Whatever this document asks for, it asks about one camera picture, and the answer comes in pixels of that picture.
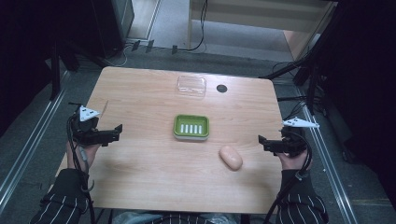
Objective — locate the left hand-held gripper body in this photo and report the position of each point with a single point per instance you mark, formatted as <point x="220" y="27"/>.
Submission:
<point x="85" y="132"/>

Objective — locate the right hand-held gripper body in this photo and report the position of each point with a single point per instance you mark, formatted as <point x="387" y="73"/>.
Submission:
<point x="292" y="140"/>

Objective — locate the green soap dish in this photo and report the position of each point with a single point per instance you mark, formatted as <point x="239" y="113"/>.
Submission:
<point x="191" y="127"/>

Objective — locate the person's right hand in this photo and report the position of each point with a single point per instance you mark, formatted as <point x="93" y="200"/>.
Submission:
<point x="292" y="161"/>

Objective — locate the person's left hand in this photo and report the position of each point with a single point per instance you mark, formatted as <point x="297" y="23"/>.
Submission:
<point x="88" y="154"/>

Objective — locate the black round table grommet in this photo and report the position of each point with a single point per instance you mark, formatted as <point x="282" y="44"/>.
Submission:
<point x="221" y="88"/>

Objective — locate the black metal stand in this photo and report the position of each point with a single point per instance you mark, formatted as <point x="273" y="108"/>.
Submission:
<point x="57" y="62"/>
<point x="308" y="71"/>

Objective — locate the clear plastic box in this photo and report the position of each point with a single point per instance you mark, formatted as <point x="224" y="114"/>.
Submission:
<point x="191" y="85"/>

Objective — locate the dark cabinet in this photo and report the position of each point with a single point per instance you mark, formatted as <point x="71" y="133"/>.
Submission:
<point x="113" y="25"/>

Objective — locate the light wooden shelf unit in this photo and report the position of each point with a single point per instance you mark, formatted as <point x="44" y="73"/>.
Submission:
<point x="261" y="18"/>

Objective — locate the aluminium floor rail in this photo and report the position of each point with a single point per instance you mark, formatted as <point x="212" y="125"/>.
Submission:
<point x="330" y="168"/>
<point x="29" y="140"/>

